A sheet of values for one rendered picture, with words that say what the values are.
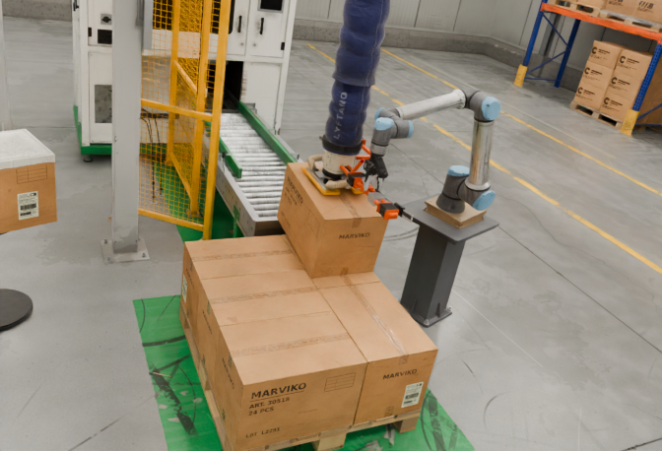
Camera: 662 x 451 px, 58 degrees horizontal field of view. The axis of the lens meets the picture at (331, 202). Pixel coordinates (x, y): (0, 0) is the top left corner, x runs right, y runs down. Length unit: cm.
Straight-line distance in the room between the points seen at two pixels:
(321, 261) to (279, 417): 89
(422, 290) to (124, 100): 228
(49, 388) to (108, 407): 33
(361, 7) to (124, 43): 153
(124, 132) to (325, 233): 157
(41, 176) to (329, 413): 191
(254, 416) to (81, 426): 89
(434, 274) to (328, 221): 110
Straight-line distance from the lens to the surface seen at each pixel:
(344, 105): 317
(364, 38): 308
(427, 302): 408
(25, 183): 343
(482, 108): 332
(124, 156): 410
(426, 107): 323
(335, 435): 310
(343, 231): 320
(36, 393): 343
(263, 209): 403
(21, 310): 394
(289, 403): 280
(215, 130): 420
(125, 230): 435
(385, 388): 303
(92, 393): 339
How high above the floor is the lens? 233
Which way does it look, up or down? 25 degrees down
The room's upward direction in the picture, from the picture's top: 10 degrees clockwise
